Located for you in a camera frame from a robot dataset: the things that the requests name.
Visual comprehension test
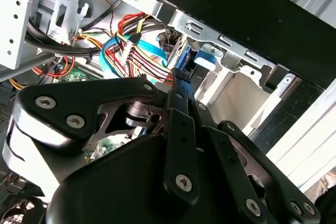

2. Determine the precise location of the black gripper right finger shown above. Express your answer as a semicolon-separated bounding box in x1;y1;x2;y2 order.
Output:
186;76;321;224

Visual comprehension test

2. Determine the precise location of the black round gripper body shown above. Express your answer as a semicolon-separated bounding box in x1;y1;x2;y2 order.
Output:
46;103;247;224

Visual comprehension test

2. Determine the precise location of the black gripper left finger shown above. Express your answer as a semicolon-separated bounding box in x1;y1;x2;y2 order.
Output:
2;68;202;206

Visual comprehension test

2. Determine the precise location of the red yellow black power wire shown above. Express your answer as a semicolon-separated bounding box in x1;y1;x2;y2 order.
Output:
103;11;175;87

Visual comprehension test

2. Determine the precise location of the blue data wire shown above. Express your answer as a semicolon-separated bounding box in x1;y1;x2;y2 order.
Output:
99;36;169;79

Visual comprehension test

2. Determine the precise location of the hard disk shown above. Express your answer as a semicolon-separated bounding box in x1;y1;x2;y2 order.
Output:
157;31;224;83

